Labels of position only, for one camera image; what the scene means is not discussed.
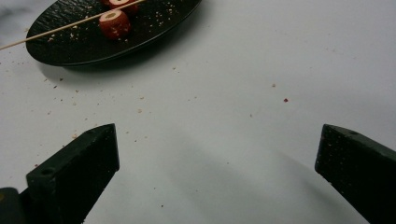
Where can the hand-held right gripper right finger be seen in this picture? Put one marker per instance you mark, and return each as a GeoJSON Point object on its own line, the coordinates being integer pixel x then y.
{"type": "Point", "coordinates": [358, 165]}

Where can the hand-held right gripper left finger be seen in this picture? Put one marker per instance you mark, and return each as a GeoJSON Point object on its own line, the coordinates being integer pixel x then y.
{"type": "Point", "coordinates": [74, 174]}

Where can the black textured plate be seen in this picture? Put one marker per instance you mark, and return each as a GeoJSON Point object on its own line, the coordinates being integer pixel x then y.
{"type": "Point", "coordinates": [87, 46]}

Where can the thin wooden skewer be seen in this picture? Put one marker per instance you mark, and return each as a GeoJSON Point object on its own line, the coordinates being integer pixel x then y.
{"type": "Point", "coordinates": [62, 27]}

